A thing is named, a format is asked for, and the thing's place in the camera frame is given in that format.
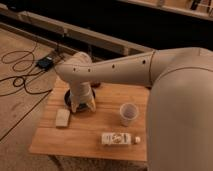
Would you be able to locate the blue power box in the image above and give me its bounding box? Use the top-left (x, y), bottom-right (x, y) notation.
top-left (36, 57), bottom-right (54, 71)

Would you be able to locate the wooden table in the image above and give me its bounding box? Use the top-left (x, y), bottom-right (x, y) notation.
top-left (29, 79), bottom-right (149, 164)

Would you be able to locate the black floor cable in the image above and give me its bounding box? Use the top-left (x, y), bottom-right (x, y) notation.
top-left (0, 39), bottom-right (58, 141)

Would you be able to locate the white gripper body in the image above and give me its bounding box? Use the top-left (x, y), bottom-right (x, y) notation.
top-left (70, 82), bottom-right (96, 113)

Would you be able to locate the dark ceramic bowl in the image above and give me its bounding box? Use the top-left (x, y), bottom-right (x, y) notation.
top-left (64, 90), bottom-right (88, 112)

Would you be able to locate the beige sponge block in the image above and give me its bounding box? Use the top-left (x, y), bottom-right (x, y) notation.
top-left (55, 109), bottom-right (70, 127)

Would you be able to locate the clear plastic cup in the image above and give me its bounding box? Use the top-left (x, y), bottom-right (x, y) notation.
top-left (119, 103), bottom-right (139, 127)

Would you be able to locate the grey metal rail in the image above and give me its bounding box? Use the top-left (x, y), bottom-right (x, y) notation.
top-left (0, 3), bottom-right (152, 55)

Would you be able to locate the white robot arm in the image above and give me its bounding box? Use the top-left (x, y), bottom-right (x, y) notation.
top-left (56, 47), bottom-right (213, 171)

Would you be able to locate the white lying bottle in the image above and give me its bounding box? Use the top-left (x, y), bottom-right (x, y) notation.
top-left (101, 132), bottom-right (141, 145)

